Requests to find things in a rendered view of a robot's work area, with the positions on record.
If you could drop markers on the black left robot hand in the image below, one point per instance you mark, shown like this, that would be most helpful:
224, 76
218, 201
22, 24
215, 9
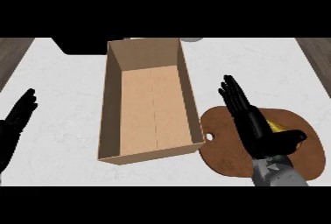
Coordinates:
17, 116

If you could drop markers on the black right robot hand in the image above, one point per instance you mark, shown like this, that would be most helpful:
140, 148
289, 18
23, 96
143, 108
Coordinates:
255, 125

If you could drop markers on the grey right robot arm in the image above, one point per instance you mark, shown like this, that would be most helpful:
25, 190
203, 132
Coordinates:
276, 172

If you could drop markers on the round brown wooden cutting board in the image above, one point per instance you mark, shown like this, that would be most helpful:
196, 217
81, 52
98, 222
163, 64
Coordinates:
228, 151

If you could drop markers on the open cardboard box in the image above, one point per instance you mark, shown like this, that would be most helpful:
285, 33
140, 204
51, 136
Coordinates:
149, 102

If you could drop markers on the black appliance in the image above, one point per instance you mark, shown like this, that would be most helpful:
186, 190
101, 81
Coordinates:
85, 46

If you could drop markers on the grey round object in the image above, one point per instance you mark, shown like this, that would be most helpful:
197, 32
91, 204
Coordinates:
192, 39

